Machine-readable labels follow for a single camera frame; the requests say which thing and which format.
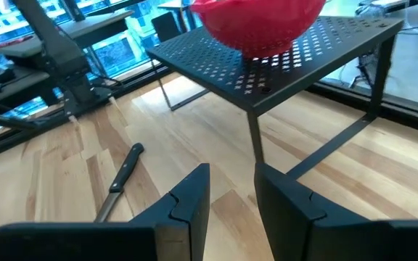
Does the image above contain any black operator desk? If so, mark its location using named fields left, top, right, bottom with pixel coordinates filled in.
left=0, top=67, right=56, bottom=112

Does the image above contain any black-handled toy knife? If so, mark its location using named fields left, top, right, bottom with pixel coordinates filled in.
left=93, top=142, right=145, bottom=223

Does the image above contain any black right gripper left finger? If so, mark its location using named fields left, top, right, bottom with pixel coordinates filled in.
left=0, top=162, right=212, bottom=261

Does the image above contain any red plastic colander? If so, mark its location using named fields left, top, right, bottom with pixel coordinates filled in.
left=189, top=0, right=327, bottom=59

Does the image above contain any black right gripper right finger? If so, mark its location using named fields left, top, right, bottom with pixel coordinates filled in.
left=254, top=162, right=418, bottom=261

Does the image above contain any black speaker box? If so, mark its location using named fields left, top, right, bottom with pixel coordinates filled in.
left=150, top=11, right=183, bottom=43

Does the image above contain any black perforated metal shelf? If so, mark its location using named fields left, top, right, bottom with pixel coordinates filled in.
left=145, top=14, right=405, bottom=181

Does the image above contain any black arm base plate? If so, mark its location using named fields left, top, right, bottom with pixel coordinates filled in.
left=62, top=86, right=115, bottom=119

